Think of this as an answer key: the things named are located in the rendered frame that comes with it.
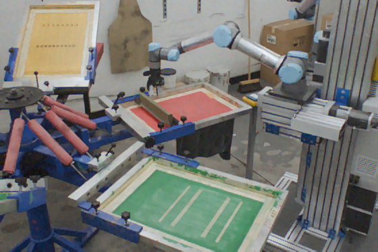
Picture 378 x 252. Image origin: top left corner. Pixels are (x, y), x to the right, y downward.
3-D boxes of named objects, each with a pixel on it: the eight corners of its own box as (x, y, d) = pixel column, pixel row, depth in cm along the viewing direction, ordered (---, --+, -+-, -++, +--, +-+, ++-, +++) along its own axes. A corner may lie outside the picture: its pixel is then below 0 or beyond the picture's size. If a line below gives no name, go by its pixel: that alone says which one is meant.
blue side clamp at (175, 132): (190, 129, 268) (190, 119, 265) (194, 132, 264) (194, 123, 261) (149, 142, 254) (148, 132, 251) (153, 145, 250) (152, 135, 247)
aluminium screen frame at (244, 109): (204, 85, 333) (204, 80, 331) (252, 112, 288) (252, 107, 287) (112, 108, 295) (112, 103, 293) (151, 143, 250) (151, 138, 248)
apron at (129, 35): (151, 64, 500) (148, -27, 455) (154, 66, 495) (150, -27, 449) (110, 73, 474) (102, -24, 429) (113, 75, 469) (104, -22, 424)
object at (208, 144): (224, 148, 309) (226, 108, 295) (231, 153, 302) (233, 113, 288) (171, 166, 286) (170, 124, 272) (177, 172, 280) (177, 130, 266)
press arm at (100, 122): (116, 120, 269) (115, 113, 267) (120, 123, 264) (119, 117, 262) (90, 127, 261) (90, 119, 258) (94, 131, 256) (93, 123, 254)
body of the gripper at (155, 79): (154, 88, 263) (153, 70, 258) (147, 84, 269) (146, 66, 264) (164, 86, 267) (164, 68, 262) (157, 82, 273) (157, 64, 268)
